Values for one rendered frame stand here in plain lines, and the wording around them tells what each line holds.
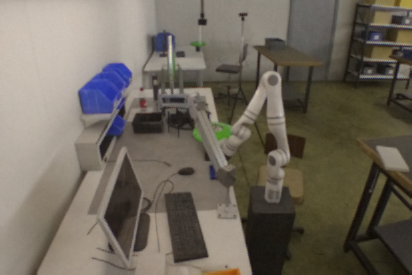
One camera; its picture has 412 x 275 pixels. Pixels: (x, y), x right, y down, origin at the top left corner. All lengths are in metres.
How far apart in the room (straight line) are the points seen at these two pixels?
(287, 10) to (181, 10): 2.35
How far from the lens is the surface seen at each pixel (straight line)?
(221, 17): 6.37
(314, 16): 6.92
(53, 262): 1.43
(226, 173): 1.31
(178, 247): 1.30
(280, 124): 1.46
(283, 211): 1.64
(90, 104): 1.92
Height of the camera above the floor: 1.95
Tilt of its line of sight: 25 degrees down
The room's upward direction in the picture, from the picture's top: straight up
